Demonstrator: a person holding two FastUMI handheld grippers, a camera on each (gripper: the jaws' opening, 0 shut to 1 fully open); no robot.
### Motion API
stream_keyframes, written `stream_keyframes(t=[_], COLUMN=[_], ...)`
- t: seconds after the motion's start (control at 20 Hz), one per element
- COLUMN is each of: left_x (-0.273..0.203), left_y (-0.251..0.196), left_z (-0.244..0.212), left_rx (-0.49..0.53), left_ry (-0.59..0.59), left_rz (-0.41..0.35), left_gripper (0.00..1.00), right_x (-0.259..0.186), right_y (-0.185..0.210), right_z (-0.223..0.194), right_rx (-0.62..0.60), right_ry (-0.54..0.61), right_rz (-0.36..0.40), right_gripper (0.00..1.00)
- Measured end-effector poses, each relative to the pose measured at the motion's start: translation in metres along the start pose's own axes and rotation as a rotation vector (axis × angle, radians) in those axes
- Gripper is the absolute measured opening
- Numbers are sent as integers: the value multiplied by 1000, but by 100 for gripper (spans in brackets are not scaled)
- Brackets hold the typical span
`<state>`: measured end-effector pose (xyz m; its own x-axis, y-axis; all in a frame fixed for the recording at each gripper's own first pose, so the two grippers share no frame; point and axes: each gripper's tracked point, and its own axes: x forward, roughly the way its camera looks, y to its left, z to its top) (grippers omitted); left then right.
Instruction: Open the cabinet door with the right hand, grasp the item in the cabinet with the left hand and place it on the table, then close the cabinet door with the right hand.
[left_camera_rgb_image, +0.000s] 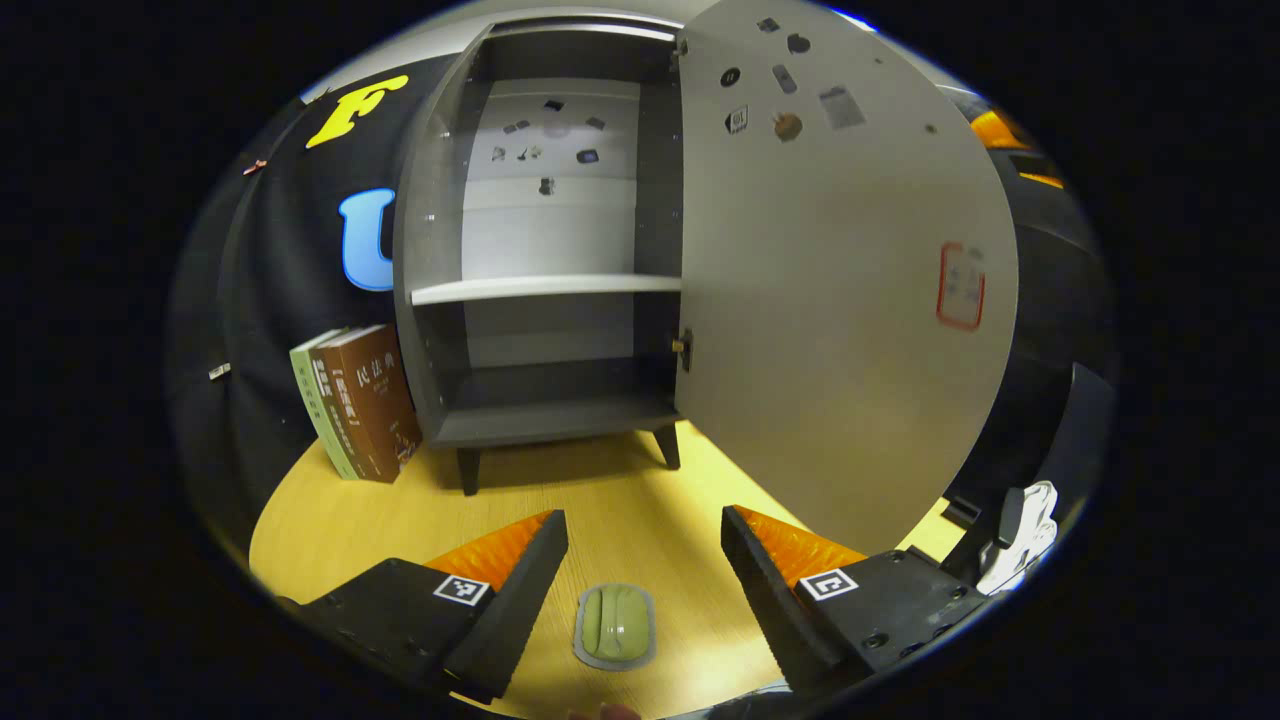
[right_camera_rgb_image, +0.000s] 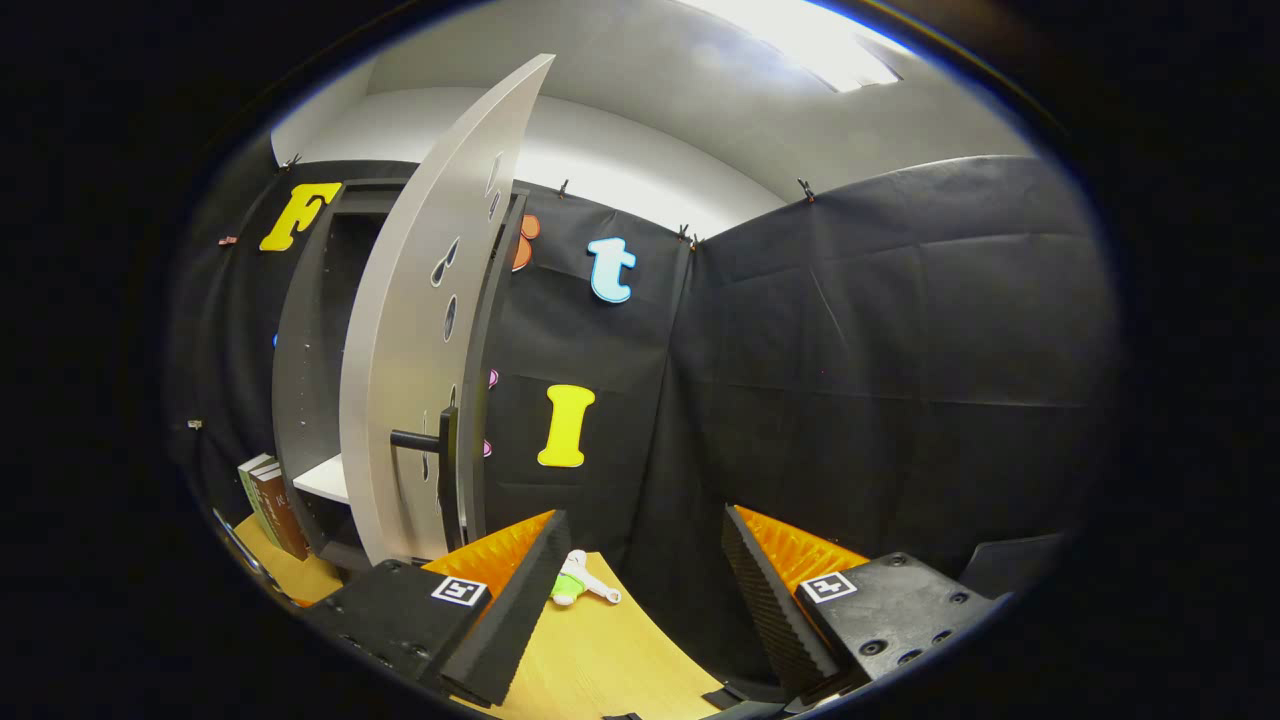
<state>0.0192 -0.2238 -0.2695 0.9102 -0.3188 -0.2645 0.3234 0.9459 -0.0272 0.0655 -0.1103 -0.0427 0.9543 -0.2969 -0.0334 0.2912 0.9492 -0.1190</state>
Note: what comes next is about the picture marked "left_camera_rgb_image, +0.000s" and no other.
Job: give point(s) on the grey cabinet door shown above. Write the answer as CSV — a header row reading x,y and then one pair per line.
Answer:
x,y
830,300

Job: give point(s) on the brass door hinge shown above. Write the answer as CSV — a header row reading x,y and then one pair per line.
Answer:
x,y
682,350

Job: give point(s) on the black table clamp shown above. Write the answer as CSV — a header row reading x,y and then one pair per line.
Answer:
x,y
965,512

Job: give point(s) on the brown book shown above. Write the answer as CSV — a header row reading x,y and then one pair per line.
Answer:
x,y
375,400

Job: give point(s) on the dark grey chair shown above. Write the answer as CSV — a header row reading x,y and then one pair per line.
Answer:
x,y
1085,440

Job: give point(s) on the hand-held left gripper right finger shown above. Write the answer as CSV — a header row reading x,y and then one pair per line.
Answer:
x,y
775,610

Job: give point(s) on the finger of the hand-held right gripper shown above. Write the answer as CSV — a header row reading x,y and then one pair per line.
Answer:
x,y
1040,170
1000,130

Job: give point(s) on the green book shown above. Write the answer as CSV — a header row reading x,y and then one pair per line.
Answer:
x,y
312,400

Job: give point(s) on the green bottle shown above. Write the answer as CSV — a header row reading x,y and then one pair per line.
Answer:
x,y
615,620

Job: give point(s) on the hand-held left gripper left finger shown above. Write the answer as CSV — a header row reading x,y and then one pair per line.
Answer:
x,y
515,615

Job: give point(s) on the grey cabinet shelf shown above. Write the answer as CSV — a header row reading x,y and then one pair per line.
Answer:
x,y
540,289

